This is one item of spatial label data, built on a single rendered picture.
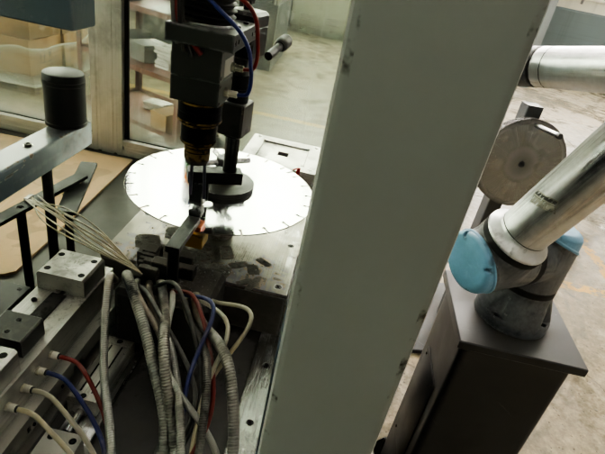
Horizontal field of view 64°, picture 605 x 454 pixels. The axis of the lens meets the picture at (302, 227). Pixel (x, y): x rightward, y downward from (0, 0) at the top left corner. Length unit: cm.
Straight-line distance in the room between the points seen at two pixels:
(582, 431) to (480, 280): 137
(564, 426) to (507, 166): 98
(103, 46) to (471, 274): 103
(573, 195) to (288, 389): 68
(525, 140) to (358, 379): 178
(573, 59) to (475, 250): 36
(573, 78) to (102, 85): 109
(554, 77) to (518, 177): 99
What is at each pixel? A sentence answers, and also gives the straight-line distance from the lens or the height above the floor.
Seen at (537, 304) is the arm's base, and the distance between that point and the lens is 106.
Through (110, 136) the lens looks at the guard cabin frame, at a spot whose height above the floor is 80.
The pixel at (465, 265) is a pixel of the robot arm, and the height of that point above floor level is 91.
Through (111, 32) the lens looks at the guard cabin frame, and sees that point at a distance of 138.
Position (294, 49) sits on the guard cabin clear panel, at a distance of 126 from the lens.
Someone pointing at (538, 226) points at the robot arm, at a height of 103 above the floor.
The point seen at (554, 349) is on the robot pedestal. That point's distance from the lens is 111.
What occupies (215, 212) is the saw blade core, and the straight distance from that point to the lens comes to 79.
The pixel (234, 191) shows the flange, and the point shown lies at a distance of 84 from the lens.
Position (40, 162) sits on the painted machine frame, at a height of 103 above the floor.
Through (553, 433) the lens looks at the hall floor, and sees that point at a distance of 210.
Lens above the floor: 134
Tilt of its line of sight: 30 degrees down
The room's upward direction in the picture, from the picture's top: 12 degrees clockwise
